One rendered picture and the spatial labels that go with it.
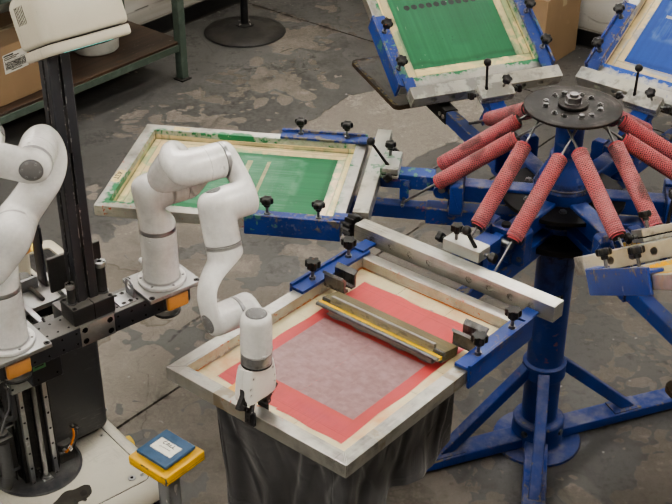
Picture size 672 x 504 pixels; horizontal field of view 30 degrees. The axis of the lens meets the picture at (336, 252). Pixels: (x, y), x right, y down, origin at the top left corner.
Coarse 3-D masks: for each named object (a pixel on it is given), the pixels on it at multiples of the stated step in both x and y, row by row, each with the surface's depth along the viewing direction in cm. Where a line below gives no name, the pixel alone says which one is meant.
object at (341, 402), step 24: (432, 312) 346; (360, 360) 326; (384, 360) 326; (408, 360) 326; (312, 384) 316; (336, 384) 316; (360, 384) 317; (384, 384) 317; (408, 384) 317; (288, 408) 308; (312, 408) 308; (336, 408) 308; (360, 408) 308; (384, 408) 308; (336, 432) 300
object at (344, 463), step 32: (320, 288) 352; (416, 288) 354; (448, 288) 350; (480, 320) 343; (192, 352) 321; (224, 352) 326; (192, 384) 311; (448, 384) 312; (256, 416) 299; (416, 416) 303; (320, 448) 289; (352, 448) 289
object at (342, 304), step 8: (336, 304) 341; (344, 304) 339; (352, 304) 338; (352, 312) 338; (360, 312) 336; (368, 312) 335; (344, 320) 340; (368, 320) 335; (376, 320) 333; (384, 320) 332; (360, 328) 337; (384, 328) 332; (392, 328) 330; (400, 328) 329; (376, 336) 334; (400, 336) 329; (408, 336) 328; (416, 336) 326; (392, 344) 332; (416, 344) 327; (424, 344) 325; (432, 344) 323; (408, 352) 329; (416, 352) 327; (432, 360) 325
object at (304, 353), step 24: (360, 288) 356; (408, 312) 346; (288, 336) 334; (312, 336) 335; (336, 336) 335; (360, 336) 335; (288, 360) 325; (312, 360) 325; (336, 360) 325; (288, 384) 316
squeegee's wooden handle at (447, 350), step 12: (324, 300) 344; (348, 300) 344; (372, 312) 339; (384, 312) 340; (396, 324) 334; (408, 324) 335; (432, 336) 330; (444, 348) 324; (456, 348) 327; (444, 360) 324
